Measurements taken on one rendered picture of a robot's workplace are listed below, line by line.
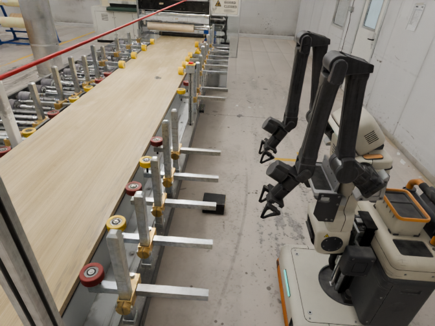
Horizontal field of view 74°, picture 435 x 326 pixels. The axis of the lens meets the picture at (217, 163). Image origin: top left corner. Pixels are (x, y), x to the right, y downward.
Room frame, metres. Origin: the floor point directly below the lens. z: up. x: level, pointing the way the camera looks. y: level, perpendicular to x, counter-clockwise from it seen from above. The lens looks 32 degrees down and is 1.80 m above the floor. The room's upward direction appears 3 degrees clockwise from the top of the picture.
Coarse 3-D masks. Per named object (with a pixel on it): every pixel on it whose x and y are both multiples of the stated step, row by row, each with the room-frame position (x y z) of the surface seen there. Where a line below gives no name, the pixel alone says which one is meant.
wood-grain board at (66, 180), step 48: (192, 48) 4.55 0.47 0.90; (96, 96) 2.34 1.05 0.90; (144, 96) 2.41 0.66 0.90; (48, 144) 1.50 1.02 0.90; (96, 144) 1.54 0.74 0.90; (144, 144) 1.57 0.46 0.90; (48, 192) 1.06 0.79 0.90; (96, 192) 1.08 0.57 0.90; (48, 240) 0.77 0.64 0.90; (96, 240) 0.79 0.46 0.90; (0, 288) 0.56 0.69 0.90
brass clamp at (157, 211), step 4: (164, 196) 1.16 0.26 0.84; (164, 200) 1.13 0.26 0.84; (152, 208) 1.08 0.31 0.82; (156, 208) 1.06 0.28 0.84; (160, 208) 1.07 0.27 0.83; (164, 208) 1.12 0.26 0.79; (152, 212) 1.05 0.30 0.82; (156, 212) 1.05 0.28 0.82; (160, 212) 1.05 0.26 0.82; (156, 216) 1.05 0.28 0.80; (160, 216) 1.05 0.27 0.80
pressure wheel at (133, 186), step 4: (128, 184) 1.15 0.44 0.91; (132, 184) 1.15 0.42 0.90; (136, 184) 1.16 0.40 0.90; (140, 184) 1.15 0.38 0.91; (128, 188) 1.12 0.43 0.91; (132, 188) 1.12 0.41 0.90; (136, 188) 1.12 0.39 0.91; (140, 188) 1.13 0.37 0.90; (128, 192) 1.10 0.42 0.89; (132, 192) 1.10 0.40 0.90
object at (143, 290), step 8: (88, 288) 0.63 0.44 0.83; (96, 288) 0.62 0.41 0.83; (104, 288) 0.63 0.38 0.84; (112, 288) 0.63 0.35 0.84; (144, 288) 0.63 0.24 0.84; (152, 288) 0.63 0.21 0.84; (160, 288) 0.64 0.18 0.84; (168, 288) 0.64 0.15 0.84; (176, 288) 0.64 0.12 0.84; (184, 288) 0.64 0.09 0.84; (192, 288) 0.64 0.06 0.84; (200, 288) 0.65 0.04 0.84; (152, 296) 0.62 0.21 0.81; (160, 296) 0.62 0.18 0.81; (168, 296) 0.62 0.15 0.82; (176, 296) 0.62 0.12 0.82; (184, 296) 0.62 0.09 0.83; (192, 296) 0.62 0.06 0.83; (200, 296) 0.62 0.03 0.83
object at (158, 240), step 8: (128, 240) 0.88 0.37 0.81; (136, 240) 0.87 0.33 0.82; (160, 240) 0.88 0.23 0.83; (168, 240) 0.88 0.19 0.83; (176, 240) 0.88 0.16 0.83; (184, 240) 0.88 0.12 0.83; (192, 240) 0.89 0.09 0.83; (200, 240) 0.89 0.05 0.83; (208, 240) 0.89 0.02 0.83; (208, 248) 0.87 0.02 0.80
